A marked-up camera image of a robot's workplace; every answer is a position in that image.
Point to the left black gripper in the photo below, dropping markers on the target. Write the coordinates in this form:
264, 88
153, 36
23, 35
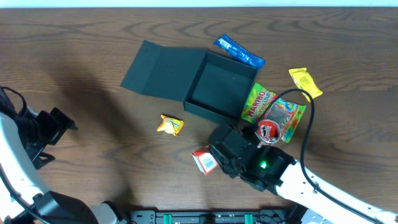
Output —
50, 125

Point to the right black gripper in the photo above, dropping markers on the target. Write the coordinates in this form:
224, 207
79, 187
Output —
232, 173

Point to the red and white carton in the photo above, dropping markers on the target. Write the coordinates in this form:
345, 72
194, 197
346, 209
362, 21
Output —
204, 160

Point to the small red Pringles can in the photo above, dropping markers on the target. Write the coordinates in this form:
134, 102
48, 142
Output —
268, 133

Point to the dark green box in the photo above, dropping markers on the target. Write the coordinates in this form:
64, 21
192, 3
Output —
209, 85

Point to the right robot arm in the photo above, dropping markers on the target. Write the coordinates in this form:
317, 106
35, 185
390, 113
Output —
287, 177

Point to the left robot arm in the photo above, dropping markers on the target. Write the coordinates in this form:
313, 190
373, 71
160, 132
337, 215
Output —
25, 197

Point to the small orange yellow snack bag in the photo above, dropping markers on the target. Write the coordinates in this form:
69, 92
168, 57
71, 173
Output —
170, 125

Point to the Haribo gummy worms bag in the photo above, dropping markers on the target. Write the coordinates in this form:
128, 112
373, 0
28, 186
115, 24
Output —
286, 114

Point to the yellow snack packet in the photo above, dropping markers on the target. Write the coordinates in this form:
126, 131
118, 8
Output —
304, 81

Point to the blue snack bar wrapper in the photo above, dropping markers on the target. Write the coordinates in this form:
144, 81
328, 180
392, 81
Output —
238, 52

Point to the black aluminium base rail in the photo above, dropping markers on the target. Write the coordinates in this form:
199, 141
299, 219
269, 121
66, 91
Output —
209, 217

